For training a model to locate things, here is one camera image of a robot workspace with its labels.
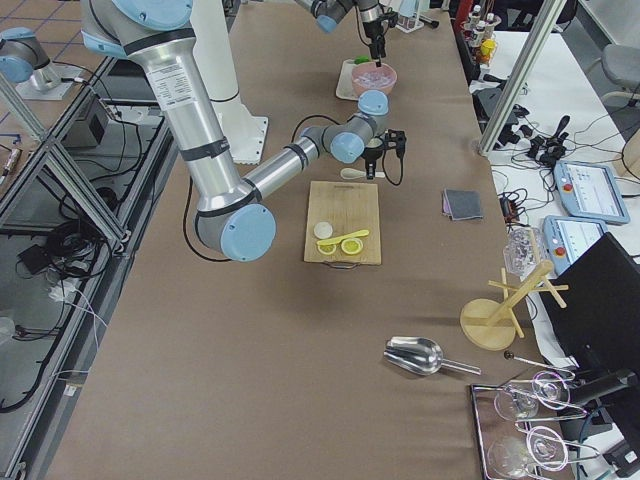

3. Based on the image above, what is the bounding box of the metal stirring stick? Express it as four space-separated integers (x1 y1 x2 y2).
503 350 571 372

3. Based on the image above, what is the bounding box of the white lemon half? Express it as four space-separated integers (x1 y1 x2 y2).
313 221 333 240

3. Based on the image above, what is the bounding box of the cream rectangular tray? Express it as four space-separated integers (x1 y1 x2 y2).
335 59 360 101

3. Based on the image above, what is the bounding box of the wooden mug tree stand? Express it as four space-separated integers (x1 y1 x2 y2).
460 260 569 351

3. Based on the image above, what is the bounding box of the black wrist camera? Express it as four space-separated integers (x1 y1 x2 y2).
384 129 406 160

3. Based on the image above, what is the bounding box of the lower teach pendant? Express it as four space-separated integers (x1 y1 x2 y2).
542 215 608 275

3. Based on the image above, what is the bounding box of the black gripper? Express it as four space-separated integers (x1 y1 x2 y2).
362 142 385 179
360 12 398 67

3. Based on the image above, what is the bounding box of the black monitor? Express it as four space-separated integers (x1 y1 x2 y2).
541 233 639 374

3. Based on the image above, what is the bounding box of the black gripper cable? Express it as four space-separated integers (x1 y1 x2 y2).
379 149 409 187

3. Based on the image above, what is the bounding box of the metal ice scoop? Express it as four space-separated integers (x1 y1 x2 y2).
383 336 482 376

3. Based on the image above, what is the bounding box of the yellow plastic knife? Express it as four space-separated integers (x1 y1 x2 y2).
316 229 370 246

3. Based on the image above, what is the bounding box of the bamboo cutting board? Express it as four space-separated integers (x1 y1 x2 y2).
304 181 382 265

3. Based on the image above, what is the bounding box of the upper lemon slice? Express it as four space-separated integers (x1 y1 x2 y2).
317 244 337 256

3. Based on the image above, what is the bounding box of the grey office chair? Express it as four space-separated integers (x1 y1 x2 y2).
600 44 640 107

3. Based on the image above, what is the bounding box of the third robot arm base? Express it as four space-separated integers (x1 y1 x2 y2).
1 27 71 101

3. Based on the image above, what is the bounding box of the wine glass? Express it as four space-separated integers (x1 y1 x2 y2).
494 370 570 421
487 426 569 479

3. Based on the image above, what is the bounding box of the metal glass rack tray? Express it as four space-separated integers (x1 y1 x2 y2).
469 384 601 479

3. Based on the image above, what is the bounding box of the bottle rack with bottles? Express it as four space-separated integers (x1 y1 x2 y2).
462 1 501 66

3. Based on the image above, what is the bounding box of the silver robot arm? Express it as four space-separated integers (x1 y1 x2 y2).
296 0 398 67
81 1 389 262

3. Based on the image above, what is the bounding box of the pile of clear ice cubes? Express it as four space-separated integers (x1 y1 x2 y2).
355 69 394 89

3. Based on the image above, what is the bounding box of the white test tube rack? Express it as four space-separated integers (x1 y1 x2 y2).
396 0 440 34

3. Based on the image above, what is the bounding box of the upper wine glass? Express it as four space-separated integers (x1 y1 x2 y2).
494 370 570 421

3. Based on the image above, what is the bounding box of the clear plastic ice container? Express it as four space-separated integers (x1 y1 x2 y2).
503 227 548 277

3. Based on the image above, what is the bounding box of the pink bowl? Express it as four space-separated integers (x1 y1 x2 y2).
351 62 397 97

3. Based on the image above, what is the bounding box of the lower lemon slice stack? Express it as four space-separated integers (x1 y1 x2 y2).
340 237 364 256

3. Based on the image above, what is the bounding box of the aluminium frame post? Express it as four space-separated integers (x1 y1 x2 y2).
478 0 566 157

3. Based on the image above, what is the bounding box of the lower wine glass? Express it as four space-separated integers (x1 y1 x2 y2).
487 426 569 479

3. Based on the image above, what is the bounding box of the grey folded cloth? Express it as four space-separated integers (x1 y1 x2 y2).
442 189 483 221

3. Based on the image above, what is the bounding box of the upper teach pendant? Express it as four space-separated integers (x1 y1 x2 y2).
553 160 630 225

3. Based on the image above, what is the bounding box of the white ceramic spoon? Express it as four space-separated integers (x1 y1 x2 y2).
340 168 386 180

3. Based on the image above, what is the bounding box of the teach pendant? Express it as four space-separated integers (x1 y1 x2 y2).
542 215 608 275
553 160 630 225

